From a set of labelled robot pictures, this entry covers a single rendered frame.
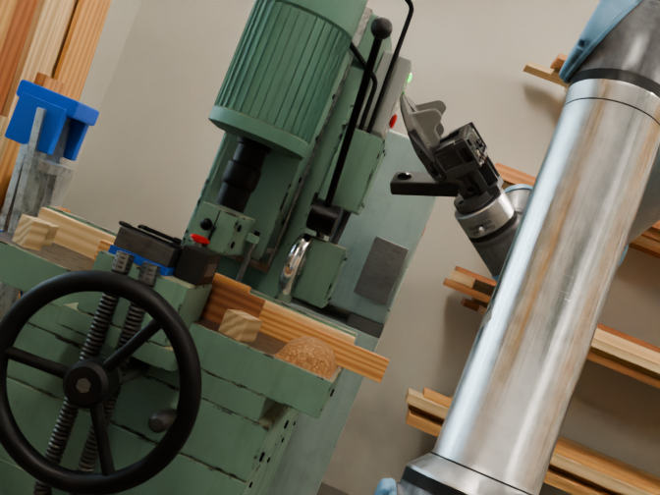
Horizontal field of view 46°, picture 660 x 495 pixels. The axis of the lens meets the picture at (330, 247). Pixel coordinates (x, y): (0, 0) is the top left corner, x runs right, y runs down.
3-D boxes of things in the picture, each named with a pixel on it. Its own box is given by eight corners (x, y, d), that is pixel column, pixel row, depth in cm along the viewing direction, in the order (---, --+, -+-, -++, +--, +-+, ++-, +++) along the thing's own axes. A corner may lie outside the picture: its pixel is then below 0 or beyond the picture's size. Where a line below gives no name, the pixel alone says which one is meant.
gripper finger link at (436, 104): (430, 75, 124) (460, 123, 127) (400, 91, 127) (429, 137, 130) (426, 82, 122) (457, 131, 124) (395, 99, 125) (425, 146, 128)
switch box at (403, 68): (354, 123, 159) (384, 49, 159) (357, 131, 169) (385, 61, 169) (382, 134, 159) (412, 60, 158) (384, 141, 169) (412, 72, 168)
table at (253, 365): (-79, 265, 112) (-63, 226, 112) (27, 263, 143) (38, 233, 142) (311, 435, 106) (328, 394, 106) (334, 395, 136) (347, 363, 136)
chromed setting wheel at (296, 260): (269, 293, 140) (296, 229, 140) (281, 290, 153) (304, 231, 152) (285, 300, 140) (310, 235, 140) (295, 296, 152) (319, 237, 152)
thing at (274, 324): (92, 261, 136) (100, 240, 136) (96, 260, 138) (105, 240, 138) (380, 383, 130) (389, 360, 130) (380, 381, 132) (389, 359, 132)
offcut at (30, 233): (23, 247, 123) (33, 220, 122) (11, 240, 125) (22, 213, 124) (40, 251, 125) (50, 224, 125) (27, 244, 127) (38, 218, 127)
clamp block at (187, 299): (72, 307, 110) (95, 247, 110) (109, 302, 123) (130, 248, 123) (167, 349, 108) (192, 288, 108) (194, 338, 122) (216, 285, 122)
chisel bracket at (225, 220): (183, 247, 130) (201, 200, 130) (204, 248, 144) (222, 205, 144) (223, 265, 129) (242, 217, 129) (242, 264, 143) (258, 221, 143)
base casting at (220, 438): (-16, 366, 121) (6, 311, 121) (122, 331, 178) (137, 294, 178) (248, 484, 117) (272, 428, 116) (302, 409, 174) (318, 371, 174)
